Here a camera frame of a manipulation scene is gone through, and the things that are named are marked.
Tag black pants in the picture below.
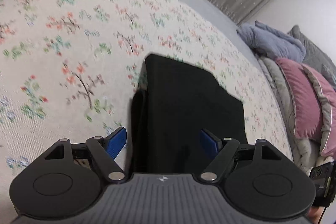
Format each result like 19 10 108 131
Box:
0 0 249 175

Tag beige grey folded quilt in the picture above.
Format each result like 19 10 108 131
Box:
257 56 334 174

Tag pink pillow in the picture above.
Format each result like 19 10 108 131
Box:
276 58 335 157

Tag floral white bed mat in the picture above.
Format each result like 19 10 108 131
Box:
1 0 292 223

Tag blue grey blanket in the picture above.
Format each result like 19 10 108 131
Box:
236 20 306 63

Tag grey patterned pillow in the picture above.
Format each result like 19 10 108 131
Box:
288 25 335 90

